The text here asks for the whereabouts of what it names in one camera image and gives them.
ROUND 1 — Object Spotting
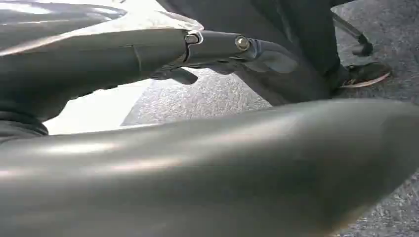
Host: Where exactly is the black chair leg with caster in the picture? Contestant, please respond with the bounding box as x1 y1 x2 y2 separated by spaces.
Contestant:
331 11 375 57

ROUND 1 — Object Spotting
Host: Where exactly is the ribbed grey left arm sleeve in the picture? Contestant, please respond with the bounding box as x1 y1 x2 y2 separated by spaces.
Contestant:
0 110 49 145

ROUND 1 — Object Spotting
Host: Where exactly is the person's dark shoe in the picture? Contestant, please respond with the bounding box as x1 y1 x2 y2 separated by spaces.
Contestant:
338 61 392 89

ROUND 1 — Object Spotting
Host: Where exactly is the person's leg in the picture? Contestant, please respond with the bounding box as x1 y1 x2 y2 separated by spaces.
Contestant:
156 0 348 107

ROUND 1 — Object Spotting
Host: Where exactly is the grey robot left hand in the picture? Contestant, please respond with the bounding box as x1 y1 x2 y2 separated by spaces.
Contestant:
0 0 419 237

